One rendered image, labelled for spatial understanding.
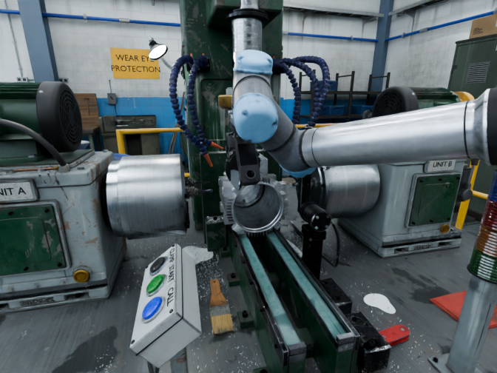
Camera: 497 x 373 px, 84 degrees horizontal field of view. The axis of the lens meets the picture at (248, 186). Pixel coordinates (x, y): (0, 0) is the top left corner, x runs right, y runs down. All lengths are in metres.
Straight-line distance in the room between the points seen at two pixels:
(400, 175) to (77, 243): 0.95
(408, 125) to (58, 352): 0.80
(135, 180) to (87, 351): 0.40
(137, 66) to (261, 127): 5.50
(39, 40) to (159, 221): 5.24
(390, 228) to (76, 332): 0.95
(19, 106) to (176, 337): 0.67
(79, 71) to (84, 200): 5.32
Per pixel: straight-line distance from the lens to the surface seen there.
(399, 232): 1.09
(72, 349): 0.80
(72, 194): 0.79
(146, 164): 0.82
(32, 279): 0.92
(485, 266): 0.63
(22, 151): 0.90
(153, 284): 0.44
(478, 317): 0.68
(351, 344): 0.59
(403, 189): 1.03
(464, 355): 0.74
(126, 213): 0.79
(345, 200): 0.93
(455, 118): 0.44
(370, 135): 0.47
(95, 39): 6.05
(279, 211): 0.86
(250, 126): 0.47
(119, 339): 0.78
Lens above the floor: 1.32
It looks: 17 degrees down
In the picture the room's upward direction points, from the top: straight up
